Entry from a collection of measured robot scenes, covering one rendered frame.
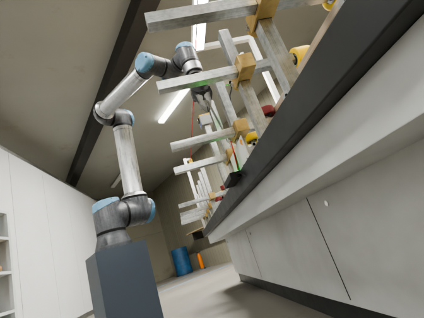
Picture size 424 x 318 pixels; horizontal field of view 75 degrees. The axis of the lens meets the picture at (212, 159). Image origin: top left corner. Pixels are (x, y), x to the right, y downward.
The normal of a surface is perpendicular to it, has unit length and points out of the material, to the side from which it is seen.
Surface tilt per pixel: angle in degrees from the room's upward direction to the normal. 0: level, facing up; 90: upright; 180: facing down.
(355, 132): 90
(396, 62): 90
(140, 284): 90
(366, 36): 90
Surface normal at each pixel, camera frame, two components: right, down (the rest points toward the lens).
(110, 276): 0.53, -0.42
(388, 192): -0.95, 0.26
